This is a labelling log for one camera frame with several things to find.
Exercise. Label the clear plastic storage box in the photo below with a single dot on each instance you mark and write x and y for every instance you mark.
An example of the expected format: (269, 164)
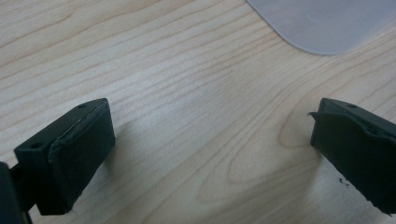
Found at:
(327, 25)

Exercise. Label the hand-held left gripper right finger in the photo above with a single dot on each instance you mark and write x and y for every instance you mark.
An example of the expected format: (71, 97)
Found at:
(358, 149)

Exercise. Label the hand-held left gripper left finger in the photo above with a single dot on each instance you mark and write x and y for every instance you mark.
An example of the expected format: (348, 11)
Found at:
(71, 161)

